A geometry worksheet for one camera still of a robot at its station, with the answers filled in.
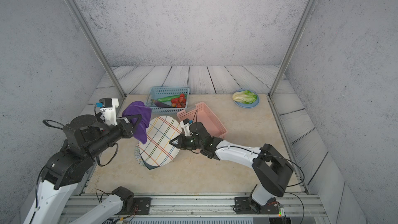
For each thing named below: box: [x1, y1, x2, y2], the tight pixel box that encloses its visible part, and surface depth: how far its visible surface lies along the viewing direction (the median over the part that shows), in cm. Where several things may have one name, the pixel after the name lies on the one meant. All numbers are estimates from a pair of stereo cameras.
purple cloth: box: [121, 101, 152, 145], surface depth 60 cm
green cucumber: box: [157, 94, 181, 103], surface depth 120 cm
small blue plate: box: [234, 88, 261, 109], surface depth 114 cm
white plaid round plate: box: [138, 115, 183, 167], surface depth 79 cm
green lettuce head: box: [232, 90, 258, 105], surface depth 113 cm
